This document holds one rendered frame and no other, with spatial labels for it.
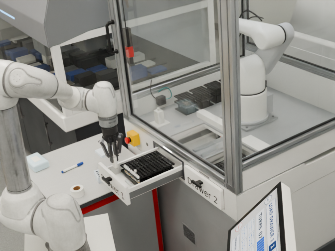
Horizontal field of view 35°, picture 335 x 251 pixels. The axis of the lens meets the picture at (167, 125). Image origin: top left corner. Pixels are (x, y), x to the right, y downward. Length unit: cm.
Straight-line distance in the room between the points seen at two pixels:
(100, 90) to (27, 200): 58
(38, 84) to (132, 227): 133
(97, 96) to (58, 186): 71
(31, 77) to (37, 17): 132
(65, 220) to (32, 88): 56
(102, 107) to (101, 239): 59
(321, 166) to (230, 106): 73
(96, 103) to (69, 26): 86
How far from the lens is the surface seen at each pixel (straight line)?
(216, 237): 266
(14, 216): 226
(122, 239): 300
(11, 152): 213
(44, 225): 219
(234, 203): 238
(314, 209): 283
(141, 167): 267
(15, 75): 189
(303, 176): 263
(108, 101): 238
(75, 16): 315
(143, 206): 296
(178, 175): 266
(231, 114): 216
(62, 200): 216
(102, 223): 245
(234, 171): 228
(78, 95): 242
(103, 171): 267
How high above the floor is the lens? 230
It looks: 27 degrees down
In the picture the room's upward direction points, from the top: 6 degrees counter-clockwise
